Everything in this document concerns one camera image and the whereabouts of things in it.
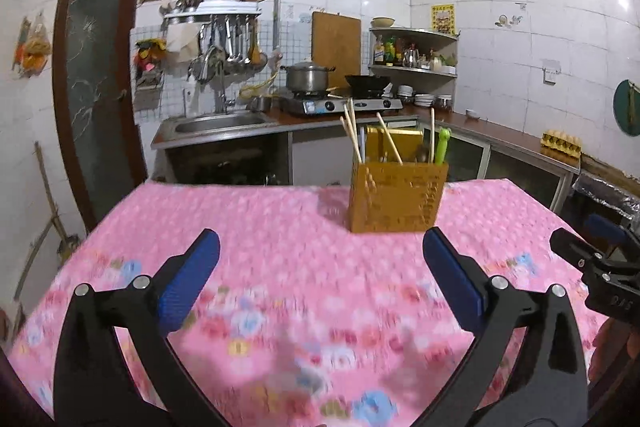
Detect stainless steel sink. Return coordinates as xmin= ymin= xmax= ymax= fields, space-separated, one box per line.
xmin=151 ymin=112 xmax=281 ymax=150

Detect steel corner shelf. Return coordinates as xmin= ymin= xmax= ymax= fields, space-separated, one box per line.
xmin=367 ymin=26 xmax=460 ymax=80

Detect steel wall utensil rack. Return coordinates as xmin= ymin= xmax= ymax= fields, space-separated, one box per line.
xmin=162 ymin=0 xmax=263 ymax=25

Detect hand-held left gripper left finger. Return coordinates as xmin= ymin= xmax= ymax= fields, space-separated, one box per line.
xmin=52 ymin=228 xmax=236 ymax=427

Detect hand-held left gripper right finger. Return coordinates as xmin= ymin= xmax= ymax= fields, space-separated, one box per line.
xmin=410 ymin=227 xmax=590 ymax=427

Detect white hanging cloth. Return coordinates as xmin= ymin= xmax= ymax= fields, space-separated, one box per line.
xmin=166 ymin=23 xmax=203 ymax=54

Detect yellow wall poster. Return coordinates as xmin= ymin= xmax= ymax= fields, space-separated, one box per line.
xmin=431 ymin=3 xmax=456 ymax=34

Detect hanging orange bags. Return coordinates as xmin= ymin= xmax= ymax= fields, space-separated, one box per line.
xmin=12 ymin=14 xmax=53 ymax=78

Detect green frog-handle utensil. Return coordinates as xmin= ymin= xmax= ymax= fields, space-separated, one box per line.
xmin=434 ymin=127 xmax=452 ymax=165

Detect steel gas stove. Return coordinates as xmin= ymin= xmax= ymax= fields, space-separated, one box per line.
xmin=280 ymin=92 xmax=418 ymax=116

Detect foil covered tray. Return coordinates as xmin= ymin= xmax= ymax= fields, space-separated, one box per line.
xmin=572 ymin=172 xmax=640 ymax=220

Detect brown framed glass door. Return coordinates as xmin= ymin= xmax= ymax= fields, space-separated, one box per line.
xmin=52 ymin=0 xmax=151 ymax=233

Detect wire grid wall basket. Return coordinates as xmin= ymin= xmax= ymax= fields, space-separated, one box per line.
xmin=132 ymin=38 xmax=167 ymax=90

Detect yellow perforated utensil holder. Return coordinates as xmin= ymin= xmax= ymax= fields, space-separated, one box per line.
xmin=348 ymin=124 xmax=449 ymax=234

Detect pink floral tablecloth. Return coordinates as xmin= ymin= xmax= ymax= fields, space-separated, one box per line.
xmin=7 ymin=178 xmax=613 ymax=427

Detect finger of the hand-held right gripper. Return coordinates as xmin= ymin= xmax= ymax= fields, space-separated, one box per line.
xmin=586 ymin=213 xmax=640 ymax=258
xmin=549 ymin=228 xmax=640 ymax=327

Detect yellow hose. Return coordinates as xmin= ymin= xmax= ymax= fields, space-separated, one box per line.
xmin=239 ymin=69 xmax=281 ymax=100

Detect large steel cooking pot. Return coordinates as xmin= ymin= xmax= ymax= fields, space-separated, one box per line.
xmin=280 ymin=61 xmax=337 ymax=95

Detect steel faucet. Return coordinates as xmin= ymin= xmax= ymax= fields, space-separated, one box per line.
xmin=212 ymin=57 xmax=236 ymax=114

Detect round green wall hanging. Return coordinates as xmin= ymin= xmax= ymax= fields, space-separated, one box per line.
xmin=612 ymin=79 xmax=640 ymax=138

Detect rectangular wooden cutting board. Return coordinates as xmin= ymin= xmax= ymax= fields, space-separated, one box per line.
xmin=311 ymin=10 xmax=362 ymax=78

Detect wooden mop stick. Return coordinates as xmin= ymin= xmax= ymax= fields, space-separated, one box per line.
xmin=12 ymin=142 xmax=81 ymax=308

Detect person's right hand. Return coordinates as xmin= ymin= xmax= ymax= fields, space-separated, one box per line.
xmin=589 ymin=321 xmax=640 ymax=388

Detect yellow egg carton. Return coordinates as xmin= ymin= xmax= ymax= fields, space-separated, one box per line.
xmin=540 ymin=129 xmax=583 ymax=155

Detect black wok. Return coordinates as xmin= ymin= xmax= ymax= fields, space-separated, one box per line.
xmin=344 ymin=73 xmax=393 ymax=98

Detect row of hanging kitchen utensils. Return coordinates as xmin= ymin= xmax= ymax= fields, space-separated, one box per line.
xmin=187 ymin=17 xmax=268 ymax=82

